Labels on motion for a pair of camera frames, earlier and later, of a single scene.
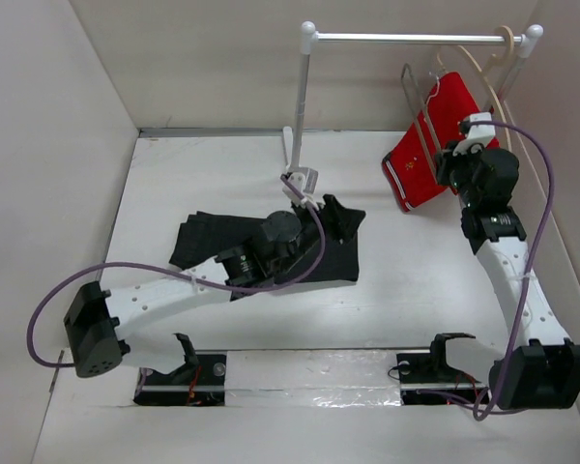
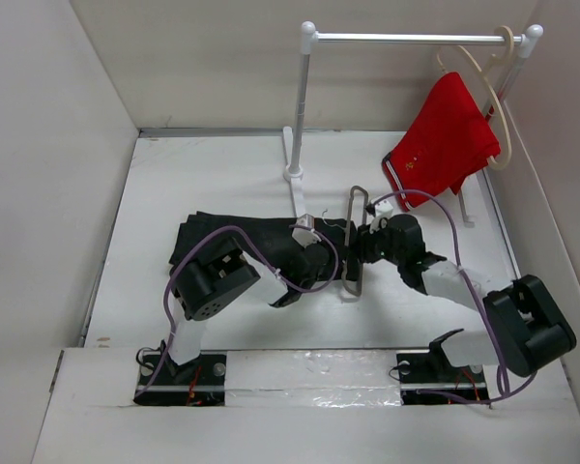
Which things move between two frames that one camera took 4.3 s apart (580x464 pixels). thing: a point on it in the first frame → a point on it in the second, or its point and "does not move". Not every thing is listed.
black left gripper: [340, 221] → [332, 266]
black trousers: [202, 236] does not move
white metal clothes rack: [308, 35] does not move
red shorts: [410, 171] does not move
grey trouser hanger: [429, 134] → [348, 238]
